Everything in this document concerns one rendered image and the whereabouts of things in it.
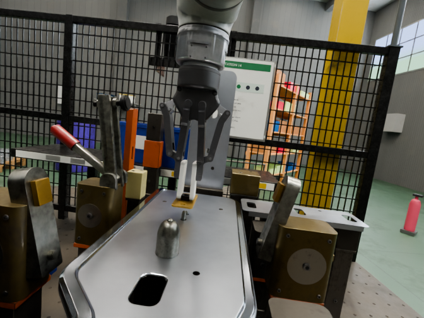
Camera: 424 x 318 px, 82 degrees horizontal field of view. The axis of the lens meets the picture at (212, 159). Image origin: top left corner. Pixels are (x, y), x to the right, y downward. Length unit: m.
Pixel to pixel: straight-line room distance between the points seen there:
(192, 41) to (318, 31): 11.51
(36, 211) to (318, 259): 0.39
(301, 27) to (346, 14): 10.47
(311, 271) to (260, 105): 0.70
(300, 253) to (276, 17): 11.13
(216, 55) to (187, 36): 0.05
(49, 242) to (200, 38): 0.36
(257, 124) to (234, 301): 0.78
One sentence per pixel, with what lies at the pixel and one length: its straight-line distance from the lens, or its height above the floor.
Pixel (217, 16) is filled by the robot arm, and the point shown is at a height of 1.35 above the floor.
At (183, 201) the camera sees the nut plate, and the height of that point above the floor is 1.04.
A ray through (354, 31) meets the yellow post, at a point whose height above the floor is 1.60.
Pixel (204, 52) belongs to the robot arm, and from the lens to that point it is 0.43.
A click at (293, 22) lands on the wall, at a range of 11.58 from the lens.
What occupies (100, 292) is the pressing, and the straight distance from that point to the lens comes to 0.31.
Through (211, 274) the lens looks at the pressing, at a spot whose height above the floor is 1.00.
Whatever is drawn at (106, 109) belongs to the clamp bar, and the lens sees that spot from 0.48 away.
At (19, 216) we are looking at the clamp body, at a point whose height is 1.06.
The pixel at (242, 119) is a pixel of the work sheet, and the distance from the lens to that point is 0.99.
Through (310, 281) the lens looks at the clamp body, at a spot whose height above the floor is 0.96.
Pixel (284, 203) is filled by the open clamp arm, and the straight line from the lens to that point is 0.40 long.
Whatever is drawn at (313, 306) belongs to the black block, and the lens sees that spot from 0.35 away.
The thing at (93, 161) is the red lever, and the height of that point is 1.09.
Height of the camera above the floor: 1.18
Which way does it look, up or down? 8 degrees down
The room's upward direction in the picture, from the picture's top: 7 degrees clockwise
